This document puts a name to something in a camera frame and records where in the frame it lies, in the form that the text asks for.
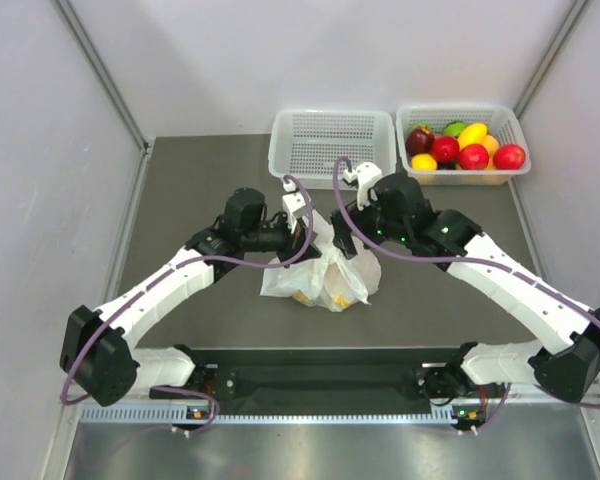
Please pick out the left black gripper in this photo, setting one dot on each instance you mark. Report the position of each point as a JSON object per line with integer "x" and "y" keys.
{"x": 298, "y": 243}

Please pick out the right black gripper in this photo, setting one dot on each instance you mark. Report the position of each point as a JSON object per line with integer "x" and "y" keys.
{"x": 359, "y": 218}

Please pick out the white plastic bag with fruit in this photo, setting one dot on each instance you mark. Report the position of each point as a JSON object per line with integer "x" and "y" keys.
{"x": 330, "y": 281}

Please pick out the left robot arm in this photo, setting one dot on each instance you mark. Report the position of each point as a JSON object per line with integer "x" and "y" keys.
{"x": 100, "y": 351}

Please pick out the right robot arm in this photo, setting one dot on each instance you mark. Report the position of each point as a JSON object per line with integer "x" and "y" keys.
{"x": 563, "y": 359}

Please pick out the orange fruit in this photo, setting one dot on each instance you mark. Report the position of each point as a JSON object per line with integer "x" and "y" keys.
{"x": 491, "y": 144}

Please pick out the white basket holding fruit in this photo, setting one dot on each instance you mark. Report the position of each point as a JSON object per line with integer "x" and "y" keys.
{"x": 501, "y": 122}

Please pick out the empty white plastic basket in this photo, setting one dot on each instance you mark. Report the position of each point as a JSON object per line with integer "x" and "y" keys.
{"x": 306, "y": 143}

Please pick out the yellow lemon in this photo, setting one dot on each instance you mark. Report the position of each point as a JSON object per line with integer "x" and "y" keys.
{"x": 424, "y": 162}

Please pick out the dark red apple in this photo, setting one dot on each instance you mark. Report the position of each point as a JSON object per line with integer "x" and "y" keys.
{"x": 419, "y": 141}

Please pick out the red apple middle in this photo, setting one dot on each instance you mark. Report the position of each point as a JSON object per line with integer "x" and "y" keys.
{"x": 445, "y": 149}

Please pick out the red apple front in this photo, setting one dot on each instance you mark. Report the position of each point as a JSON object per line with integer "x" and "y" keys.
{"x": 473, "y": 157}

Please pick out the green lime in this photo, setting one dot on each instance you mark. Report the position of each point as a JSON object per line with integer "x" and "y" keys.
{"x": 454, "y": 129}

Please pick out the yellow mango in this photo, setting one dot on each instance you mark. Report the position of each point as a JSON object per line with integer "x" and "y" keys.
{"x": 473, "y": 134}

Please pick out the red apple right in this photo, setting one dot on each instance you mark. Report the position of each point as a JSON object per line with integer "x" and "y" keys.
{"x": 509, "y": 157}

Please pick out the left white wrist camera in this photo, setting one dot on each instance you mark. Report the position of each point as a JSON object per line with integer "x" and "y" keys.
{"x": 296, "y": 202}

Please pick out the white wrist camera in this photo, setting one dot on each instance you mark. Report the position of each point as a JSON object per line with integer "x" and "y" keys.
{"x": 363, "y": 178}
{"x": 296, "y": 202}

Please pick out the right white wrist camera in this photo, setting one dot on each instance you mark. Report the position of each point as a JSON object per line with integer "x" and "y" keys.
{"x": 363, "y": 178}

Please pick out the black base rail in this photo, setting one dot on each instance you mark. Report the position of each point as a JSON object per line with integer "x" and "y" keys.
{"x": 321, "y": 381}

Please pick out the grey slotted cable duct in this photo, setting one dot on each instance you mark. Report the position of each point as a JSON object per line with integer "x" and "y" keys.
{"x": 196, "y": 414}

